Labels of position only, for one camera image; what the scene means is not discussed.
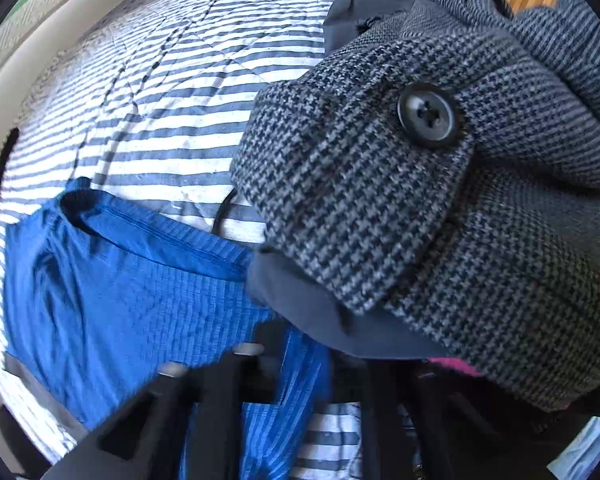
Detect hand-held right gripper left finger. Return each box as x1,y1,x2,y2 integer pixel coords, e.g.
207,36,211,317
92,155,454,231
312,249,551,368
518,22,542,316
40,321,293,480

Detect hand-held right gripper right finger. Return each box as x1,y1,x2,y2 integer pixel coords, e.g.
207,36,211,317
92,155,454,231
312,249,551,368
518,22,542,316
332,347,541,480

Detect grey houndstooth garment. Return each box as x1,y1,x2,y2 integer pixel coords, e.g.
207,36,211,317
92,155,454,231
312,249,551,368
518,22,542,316
229,0,600,413

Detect pink cloth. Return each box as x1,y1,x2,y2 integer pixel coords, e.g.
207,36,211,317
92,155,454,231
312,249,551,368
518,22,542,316
426,356,487,380

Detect blue ribbed garment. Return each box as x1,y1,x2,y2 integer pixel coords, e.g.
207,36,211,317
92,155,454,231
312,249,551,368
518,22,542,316
2,178,335,480

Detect blue white striped bedsheet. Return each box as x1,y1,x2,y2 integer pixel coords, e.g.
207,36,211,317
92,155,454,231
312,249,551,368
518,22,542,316
0,0,453,480

